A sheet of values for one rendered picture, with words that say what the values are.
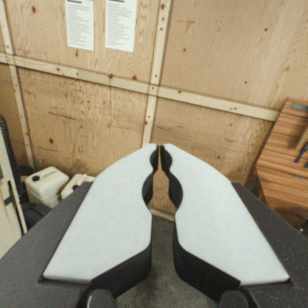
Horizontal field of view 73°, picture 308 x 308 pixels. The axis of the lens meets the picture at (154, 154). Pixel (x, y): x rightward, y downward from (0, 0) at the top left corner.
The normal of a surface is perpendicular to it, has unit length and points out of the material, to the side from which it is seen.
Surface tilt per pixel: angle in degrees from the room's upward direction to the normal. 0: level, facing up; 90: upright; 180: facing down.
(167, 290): 0
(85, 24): 90
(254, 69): 90
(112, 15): 90
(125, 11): 90
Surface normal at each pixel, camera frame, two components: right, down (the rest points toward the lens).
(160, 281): 0.14, -0.85
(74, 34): -0.26, 0.47
